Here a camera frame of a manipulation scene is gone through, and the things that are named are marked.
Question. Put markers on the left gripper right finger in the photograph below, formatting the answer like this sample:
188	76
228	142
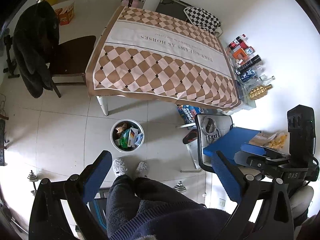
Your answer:
263	209

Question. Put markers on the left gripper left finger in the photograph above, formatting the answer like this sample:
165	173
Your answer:
48	220

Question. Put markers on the white round trash bin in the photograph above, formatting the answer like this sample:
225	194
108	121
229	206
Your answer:
127	136

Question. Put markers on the yellow snack wrapper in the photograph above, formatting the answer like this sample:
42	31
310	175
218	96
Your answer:
278	142

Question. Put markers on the small metal dumbbell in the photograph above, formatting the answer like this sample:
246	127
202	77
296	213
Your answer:
179	187
32	177

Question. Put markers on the blue cushion pad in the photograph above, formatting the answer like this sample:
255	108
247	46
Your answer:
231	142

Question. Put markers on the left leg dark trousers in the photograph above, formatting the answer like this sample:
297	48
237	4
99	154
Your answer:
122	204

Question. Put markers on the leg dark trousers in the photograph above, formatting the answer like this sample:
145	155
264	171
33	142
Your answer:
122	204
165	213

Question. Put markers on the grey left fluffy slipper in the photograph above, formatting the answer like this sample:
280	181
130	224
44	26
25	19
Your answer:
119	167

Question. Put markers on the grey fluffy slipper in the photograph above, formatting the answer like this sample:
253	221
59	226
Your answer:
119	167
142	170

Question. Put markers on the black red slipper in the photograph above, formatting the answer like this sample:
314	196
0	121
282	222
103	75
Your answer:
190	137

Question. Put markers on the gold grenade shaped bottle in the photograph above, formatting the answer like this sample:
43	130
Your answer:
259	91

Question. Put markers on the right leg dark trousers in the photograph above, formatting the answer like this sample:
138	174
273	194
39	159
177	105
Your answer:
165	213

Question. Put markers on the grey right fluffy slipper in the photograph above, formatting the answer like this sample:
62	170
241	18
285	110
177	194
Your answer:
142	170

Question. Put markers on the blue colourful toy box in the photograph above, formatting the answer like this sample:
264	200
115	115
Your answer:
187	112

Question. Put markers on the white table leg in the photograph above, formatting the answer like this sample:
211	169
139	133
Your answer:
102	100

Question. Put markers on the black cylindrical spray can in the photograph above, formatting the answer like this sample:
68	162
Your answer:
242	69

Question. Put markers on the orange small box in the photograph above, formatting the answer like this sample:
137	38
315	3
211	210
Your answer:
241	54

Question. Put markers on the dark wooden chair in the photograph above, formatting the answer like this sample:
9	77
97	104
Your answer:
70	60

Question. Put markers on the pink brown checkered tablecloth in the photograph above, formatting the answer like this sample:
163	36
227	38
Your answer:
147	55

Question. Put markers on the black white checkered cushion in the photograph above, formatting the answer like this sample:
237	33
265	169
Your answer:
202	19

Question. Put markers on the orange snack carton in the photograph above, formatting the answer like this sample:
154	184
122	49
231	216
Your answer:
66	14

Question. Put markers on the black camera module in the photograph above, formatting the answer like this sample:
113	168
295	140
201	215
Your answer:
301	127

